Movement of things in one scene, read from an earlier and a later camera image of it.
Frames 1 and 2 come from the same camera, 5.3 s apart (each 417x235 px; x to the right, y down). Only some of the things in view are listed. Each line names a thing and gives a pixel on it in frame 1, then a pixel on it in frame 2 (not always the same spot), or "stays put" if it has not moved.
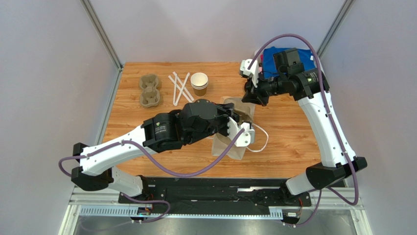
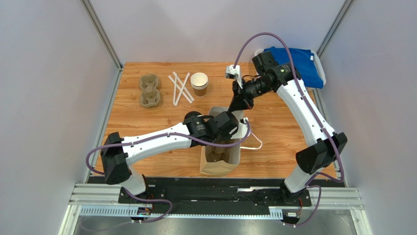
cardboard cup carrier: (244, 112) to (214, 153)
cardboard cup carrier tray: (150, 95) stays put
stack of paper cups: (199, 82) stays put
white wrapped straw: (191, 96) stays put
